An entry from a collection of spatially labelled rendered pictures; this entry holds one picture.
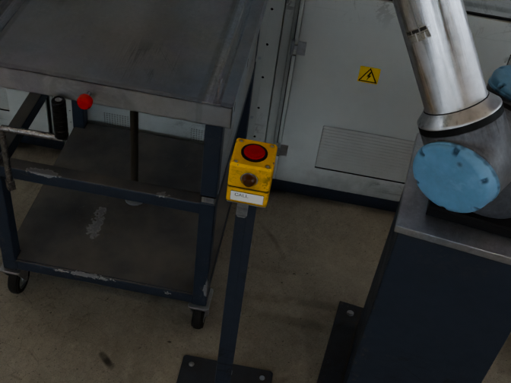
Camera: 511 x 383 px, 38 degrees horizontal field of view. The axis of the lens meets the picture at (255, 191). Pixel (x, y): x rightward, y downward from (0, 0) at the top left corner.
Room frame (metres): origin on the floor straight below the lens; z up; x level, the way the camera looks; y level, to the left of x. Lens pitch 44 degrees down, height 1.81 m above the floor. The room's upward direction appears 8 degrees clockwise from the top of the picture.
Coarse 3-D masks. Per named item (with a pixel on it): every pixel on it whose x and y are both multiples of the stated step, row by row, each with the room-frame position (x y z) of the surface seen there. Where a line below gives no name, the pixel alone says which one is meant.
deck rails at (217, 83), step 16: (0, 0) 1.49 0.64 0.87; (16, 0) 1.54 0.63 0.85; (240, 0) 1.69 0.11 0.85; (0, 16) 1.46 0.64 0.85; (240, 16) 1.51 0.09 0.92; (0, 32) 1.40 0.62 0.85; (240, 32) 1.53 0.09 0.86; (224, 48) 1.47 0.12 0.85; (224, 64) 1.31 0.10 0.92; (224, 80) 1.32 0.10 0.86; (208, 96) 1.28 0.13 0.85
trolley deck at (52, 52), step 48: (48, 0) 1.57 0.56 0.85; (96, 0) 1.60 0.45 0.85; (144, 0) 1.63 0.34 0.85; (192, 0) 1.66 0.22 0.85; (0, 48) 1.34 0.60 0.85; (48, 48) 1.37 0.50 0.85; (96, 48) 1.40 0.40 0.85; (144, 48) 1.43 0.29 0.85; (192, 48) 1.45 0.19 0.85; (240, 48) 1.48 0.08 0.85; (96, 96) 1.27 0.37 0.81; (144, 96) 1.26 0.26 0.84; (192, 96) 1.27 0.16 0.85
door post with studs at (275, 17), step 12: (276, 0) 1.93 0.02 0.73; (276, 12) 1.93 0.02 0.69; (276, 24) 1.93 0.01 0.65; (276, 36) 1.93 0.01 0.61; (276, 48) 1.93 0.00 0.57; (264, 60) 1.93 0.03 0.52; (264, 72) 1.93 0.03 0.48; (264, 84) 1.93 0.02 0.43; (264, 96) 1.93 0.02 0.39; (264, 108) 1.93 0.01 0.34; (264, 120) 1.93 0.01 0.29; (264, 132) 1.93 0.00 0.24
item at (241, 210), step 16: (240, 208) 1.04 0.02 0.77; (240, 224) 1.04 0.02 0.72; (240, 240) 1.04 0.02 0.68; (240, 256) 1.04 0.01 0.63; (240, 272) 1.04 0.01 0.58; (240, 288) 1.04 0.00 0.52; (224, 304) 1.04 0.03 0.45; (240, 304) 1.04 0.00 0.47; (224, 320) 1.04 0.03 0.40; (224, 336) 1.04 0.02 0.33; (224, 352) 1.04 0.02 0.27; (192, 368) 1.15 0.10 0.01; (208, 368) 1.16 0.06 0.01; (224, 368) 1.04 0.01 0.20; (240, 368) 1.17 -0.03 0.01
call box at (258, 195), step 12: (240, 144) 1.08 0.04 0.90; (252, 144) 1.08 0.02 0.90; (264, 144) 1.09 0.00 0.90; (240, 156) 1.04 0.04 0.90; (264, 156) 1.05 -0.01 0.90; (240, 168) 1.02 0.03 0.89; (252, 168) 1.02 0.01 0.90; (264, 168) 1.02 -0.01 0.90; (228, 180) 1.02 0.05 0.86; (264, 180) 1.02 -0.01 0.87; (228, 192) 1.02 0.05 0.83; (240, 192) 1.02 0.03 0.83; (252, 192) 1.02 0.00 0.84; (264, 192) 1.02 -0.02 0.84; (252, 204) 1.02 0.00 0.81; (264, 204) 1.02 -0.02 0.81
